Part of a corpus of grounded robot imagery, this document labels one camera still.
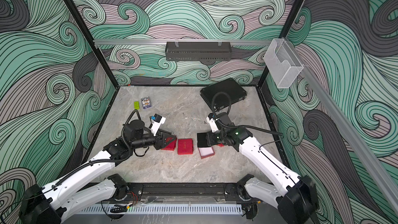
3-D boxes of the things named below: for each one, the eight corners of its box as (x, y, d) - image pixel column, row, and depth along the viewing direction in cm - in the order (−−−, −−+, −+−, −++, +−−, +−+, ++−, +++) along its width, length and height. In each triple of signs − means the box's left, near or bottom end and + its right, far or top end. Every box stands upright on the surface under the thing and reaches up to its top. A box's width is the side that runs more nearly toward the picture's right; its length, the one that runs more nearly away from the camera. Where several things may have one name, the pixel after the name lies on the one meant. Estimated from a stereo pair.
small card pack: (143, 109, 109) (142, 107, 107) (141, 100, 114) (140, 98, 112) (151, 106, 110) (151, 104, 108) (149, 98, 116) (148, 96, 114)
